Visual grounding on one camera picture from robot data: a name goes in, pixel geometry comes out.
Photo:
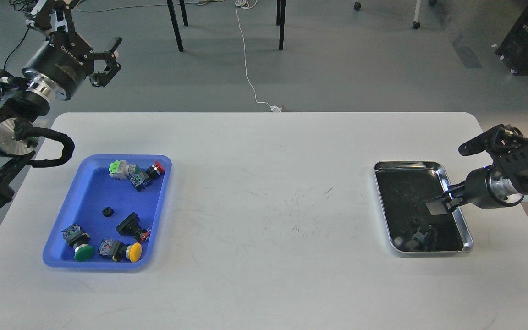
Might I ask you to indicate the silver metal tray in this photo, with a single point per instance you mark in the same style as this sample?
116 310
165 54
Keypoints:
403 188

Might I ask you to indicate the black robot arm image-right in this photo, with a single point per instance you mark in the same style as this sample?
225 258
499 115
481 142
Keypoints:
508 150

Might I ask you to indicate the white caster leg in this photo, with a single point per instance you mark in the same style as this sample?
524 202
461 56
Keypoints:
416 15

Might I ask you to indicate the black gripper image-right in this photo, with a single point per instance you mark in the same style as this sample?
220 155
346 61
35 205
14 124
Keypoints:
486 188

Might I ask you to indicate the blue plastic tray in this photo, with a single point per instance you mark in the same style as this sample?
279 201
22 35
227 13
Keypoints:
92 190

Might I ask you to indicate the dark contact block switch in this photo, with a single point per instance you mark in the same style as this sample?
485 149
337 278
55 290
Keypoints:
140 181

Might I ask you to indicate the green push button switch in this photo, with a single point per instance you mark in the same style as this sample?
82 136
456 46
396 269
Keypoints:
76 238

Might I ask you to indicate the black square push button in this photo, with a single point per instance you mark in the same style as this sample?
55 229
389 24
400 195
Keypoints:
130 226

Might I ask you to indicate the black table leg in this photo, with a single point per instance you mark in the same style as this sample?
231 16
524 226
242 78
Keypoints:
280 21
174 21

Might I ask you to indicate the black table leg right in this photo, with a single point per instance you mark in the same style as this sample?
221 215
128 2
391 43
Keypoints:
280 21

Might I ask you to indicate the light green white switch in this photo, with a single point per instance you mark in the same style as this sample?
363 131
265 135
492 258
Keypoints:
122 170

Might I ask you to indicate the yellow push button switch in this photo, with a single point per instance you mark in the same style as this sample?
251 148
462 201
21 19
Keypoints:
116 250

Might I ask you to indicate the red push button switch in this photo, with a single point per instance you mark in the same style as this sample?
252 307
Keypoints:
155 170

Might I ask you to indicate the black table leg left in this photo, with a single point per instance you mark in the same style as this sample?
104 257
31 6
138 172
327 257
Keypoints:
174 21

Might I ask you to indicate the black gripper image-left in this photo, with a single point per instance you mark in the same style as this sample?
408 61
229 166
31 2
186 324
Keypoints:
61 57

